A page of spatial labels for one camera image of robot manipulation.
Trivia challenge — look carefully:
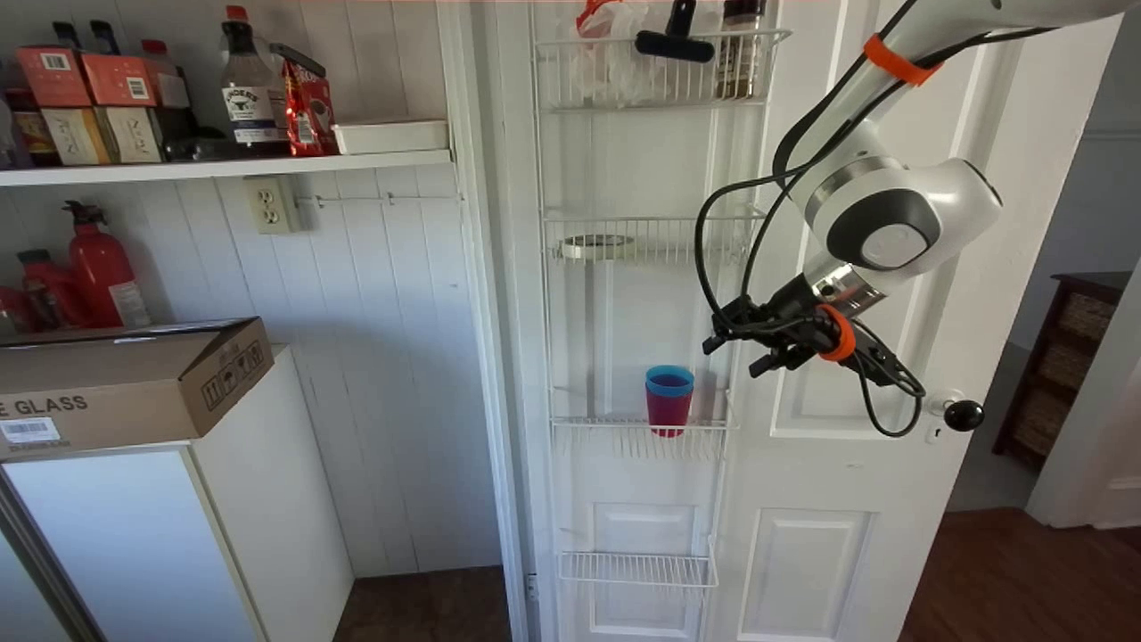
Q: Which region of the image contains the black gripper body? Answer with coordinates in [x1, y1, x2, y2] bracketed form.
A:
[703, 279, 888, 379]

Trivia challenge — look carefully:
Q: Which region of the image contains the blue plastic cup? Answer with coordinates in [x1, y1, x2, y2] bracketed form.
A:
[646, 364, 695, 400]

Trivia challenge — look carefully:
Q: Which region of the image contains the pink plastic cup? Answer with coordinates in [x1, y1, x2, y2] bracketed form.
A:
[649, 395, 691, 439]

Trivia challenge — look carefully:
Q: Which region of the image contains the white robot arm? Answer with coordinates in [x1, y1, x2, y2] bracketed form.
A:
[703, 0, 1139, 382]

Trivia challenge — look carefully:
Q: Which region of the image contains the black round door knob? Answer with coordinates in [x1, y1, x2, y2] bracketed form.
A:
[945, 400, 984, 431]

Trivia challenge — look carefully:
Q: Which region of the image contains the white panel door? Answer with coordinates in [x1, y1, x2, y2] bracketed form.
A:
[530, 0, 1139, 642]

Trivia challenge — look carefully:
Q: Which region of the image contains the dark wooden dresser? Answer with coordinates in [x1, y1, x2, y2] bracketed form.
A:
[996, 270, 1129, 471]

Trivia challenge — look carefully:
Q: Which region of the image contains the white flat box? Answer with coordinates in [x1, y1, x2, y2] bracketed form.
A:
[337, 121, 451, 157]

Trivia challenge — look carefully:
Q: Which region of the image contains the red snack bag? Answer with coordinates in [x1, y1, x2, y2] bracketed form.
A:
[276, 43, 337, 157]

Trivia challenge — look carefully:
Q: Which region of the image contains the clear liquor bottle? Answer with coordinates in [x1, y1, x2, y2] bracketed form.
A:
[222, 4, 284, 153]

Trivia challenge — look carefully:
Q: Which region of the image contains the white cabinet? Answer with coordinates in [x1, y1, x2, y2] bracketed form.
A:
[4, 349, 352, 642]

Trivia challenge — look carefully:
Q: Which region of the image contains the red box right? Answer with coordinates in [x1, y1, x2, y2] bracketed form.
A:
[83, 54, 159, 166]

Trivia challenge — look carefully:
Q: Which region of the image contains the red box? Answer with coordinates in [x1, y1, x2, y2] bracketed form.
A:
[18, 47, 110, 168]
[83, 54, 159, 166]

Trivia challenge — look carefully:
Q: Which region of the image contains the cardboard box glass label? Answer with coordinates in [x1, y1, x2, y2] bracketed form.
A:
[0, 317, 276, 462]

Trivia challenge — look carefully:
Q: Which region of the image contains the red box left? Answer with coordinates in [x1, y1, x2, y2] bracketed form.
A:
[18, 47, 110, 168]

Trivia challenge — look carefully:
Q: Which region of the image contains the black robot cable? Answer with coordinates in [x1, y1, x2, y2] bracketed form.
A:
[691, 23, 1047, 443]

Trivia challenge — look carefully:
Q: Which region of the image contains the white wire door rack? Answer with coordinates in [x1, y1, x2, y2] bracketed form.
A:
[536, 30, 782, 588]

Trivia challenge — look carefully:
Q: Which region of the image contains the black handled brush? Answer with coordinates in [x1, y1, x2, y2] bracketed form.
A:
[636, 0, 714, 65]

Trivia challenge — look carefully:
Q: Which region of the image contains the white wall shelf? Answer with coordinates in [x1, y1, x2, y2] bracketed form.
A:
[0, 149, 453, 191]

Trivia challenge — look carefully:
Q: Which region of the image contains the wall power outlet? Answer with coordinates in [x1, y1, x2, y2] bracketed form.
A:
[246, 180, 301, 237]

